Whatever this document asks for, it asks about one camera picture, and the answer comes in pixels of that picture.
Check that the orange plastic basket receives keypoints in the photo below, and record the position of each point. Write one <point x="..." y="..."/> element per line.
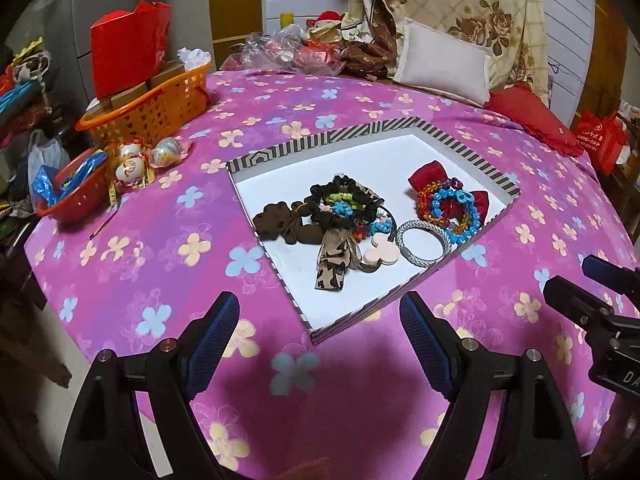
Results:
<point x="150" y="120"/>

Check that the white plastic bag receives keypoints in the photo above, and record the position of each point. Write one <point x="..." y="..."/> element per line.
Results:
<point x="47" y="152"/>

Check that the blue plastic bag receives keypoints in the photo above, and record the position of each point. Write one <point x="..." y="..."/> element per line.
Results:
<point x="50" y="185"/>

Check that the brown scrunchie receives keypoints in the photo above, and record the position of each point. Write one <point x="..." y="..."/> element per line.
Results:
<point x="272" y="222"/>

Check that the pink mouse-shaped hair clip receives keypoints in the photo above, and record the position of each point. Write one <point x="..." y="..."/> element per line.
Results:
<point x="382" y="255"/>

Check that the leopard print bow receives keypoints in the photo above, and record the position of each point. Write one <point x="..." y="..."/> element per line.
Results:
<point x="330" y="265"/>

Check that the red shopping bag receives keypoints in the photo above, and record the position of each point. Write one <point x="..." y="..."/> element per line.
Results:
<point x="600" y="140"/>

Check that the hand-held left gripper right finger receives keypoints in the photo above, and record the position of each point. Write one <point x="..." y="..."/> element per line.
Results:
<point x="425" y="350"/>

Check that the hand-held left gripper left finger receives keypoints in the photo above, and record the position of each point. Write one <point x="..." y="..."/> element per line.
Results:
<point x="215" y="345"/>

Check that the yellow cap bottle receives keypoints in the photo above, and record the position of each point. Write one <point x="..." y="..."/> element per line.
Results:
<point x="287" y="20"/>

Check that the striped cardboard tray box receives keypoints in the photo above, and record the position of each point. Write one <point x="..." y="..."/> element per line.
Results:
<point x="350" y="300"/>

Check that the thin brown stick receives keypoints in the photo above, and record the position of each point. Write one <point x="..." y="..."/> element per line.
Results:
<point x="102" y="225"/>

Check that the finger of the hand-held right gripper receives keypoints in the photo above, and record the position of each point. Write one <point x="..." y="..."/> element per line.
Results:
<point x="580" y="305"/>
<point x="610" y="272"/>

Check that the clear plastic bags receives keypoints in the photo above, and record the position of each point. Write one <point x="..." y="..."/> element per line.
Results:
<point x="270" y="50"/>

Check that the white pillow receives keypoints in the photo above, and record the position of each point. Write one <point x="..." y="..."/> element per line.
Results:
<point x="440" y="62"/>

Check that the white tissue paper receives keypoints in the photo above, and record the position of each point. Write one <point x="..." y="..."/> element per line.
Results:
<point x="194" y="57"/>

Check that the brown wooden door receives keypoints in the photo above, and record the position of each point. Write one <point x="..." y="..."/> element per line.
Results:
<point x="235" y="5"/>

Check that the pink floral bedspread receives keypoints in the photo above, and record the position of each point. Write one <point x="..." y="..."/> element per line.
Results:
<point x="175" y="270"/>

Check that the red bow hair clip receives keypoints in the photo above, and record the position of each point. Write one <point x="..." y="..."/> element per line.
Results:
<point x="425" y="175"/>

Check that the brown floral quilt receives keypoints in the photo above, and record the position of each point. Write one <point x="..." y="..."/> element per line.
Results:
<point x="372" y="45"/>

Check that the black scrunchie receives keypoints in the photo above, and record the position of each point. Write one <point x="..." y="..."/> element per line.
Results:
<point x="315" y="200"/>

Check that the red frilled pillow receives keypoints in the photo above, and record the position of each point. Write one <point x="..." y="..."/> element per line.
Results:
<point x="530" y="115"/>

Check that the red gift bag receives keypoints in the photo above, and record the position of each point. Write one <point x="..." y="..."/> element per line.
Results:
<point x="125" y="45"/>

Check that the red plush toy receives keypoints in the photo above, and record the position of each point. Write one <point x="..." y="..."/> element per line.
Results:
<point x="327" y="20"/>

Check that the wrapped toy egg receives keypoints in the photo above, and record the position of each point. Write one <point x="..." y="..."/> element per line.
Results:
<point x="127" y="170"/>
<point x="167" y="150"/>
<point x="131" y="146"/>

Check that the red plastic colander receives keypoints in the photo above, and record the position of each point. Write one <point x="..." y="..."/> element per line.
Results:
<point x="75" y="207"/>

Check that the brown cardboard box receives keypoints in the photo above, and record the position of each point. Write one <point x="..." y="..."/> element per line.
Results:
<point x="165" y="77"/>

